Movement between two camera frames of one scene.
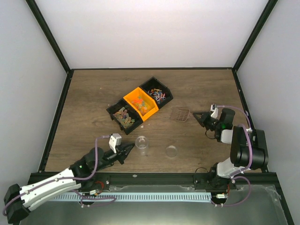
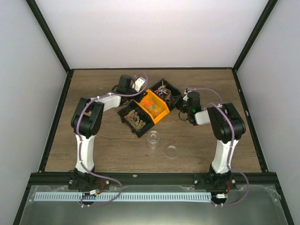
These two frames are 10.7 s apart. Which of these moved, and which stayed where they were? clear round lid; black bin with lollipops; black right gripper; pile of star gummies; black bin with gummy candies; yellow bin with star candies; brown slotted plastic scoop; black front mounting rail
Moved: brown slotted plastic scoop; black right gripper; yellow bin with star candies; pile of star gummies; black bin with gummy candies; black bin with lollipops
Stayed: clear round lid; black front mounting rail
